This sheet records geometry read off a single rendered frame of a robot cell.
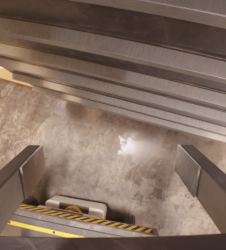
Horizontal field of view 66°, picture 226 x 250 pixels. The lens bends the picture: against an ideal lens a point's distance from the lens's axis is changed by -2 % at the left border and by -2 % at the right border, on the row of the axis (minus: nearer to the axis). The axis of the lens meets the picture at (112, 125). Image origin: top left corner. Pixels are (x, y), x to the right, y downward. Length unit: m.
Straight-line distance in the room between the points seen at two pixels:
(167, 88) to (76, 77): 0.18
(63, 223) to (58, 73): 0.47
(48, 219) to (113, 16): 0.61
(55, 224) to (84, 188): 0.32
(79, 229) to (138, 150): 0.45
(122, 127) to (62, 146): 0.32
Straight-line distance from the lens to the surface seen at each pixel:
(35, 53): 0.33
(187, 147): 0.16
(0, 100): 1.20
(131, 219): 0.82
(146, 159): 0.89
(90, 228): 0.63
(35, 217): 0.69
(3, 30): 0.27
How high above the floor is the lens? 0.89
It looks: 80 degrees down
